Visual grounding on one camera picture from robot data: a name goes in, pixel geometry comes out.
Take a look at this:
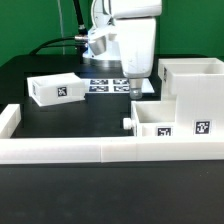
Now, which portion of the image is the white drawer cabinet box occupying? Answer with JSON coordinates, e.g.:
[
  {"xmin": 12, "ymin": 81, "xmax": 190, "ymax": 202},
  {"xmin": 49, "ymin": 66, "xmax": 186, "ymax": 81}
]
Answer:
[{"xmin": 158, "ymin": 58, "xmax": 224, "ymax": 137}]

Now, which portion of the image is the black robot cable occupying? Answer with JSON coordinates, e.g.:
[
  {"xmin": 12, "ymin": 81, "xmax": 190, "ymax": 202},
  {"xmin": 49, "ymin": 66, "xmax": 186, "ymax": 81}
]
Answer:
[{"xmin": 29, "ymin": 0, "xmax": 89, "ymax": 56}]

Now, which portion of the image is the thin grey cable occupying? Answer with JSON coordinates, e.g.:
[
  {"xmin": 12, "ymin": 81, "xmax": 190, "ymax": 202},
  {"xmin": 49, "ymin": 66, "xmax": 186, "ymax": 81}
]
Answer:
[{"xmin": 57, "ymin": 0, "xmax": 66, "ymax": 56}]

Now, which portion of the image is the white U-shaped table fence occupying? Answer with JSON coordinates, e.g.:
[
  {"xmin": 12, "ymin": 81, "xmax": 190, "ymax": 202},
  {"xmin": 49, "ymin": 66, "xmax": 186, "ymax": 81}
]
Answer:
[{"xmin": 0, "ymin": 104, "xmax": 224, "ymax": 164}]

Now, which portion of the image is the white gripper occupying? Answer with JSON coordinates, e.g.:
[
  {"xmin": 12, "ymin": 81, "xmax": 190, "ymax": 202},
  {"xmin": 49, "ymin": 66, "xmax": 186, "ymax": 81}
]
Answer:
[{"xmin": 117, "ymin": 17, "xmax": 156, "ymax": 99}]

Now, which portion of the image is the white small drawer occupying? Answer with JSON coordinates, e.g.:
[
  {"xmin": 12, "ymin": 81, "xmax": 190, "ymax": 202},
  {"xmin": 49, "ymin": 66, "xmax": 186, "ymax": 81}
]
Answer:
[{"xmin": 27, "ymin": 73, "xmax": 85, "ymax": 107}]

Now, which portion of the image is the white sheet with markers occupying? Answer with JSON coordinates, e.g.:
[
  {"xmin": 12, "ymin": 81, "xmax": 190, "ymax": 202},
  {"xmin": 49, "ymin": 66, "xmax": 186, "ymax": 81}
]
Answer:
[{"xmin": 81, "ymin": 77, "xmax": 156, "ymax": 95}]

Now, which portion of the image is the white drawer with knob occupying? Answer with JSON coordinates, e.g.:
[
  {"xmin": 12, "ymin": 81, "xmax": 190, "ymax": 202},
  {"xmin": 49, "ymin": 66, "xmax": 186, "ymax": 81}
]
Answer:
[{"xmin": 123, "ymin": 101, "xmax": 176, "ymax": 137}]

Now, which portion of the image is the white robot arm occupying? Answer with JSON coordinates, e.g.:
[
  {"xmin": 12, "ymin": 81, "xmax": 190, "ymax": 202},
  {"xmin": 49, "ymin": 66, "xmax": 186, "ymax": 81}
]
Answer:
[{"xmin": 83, "ymin": 0, "xmax": 162, "ymax": 99}]

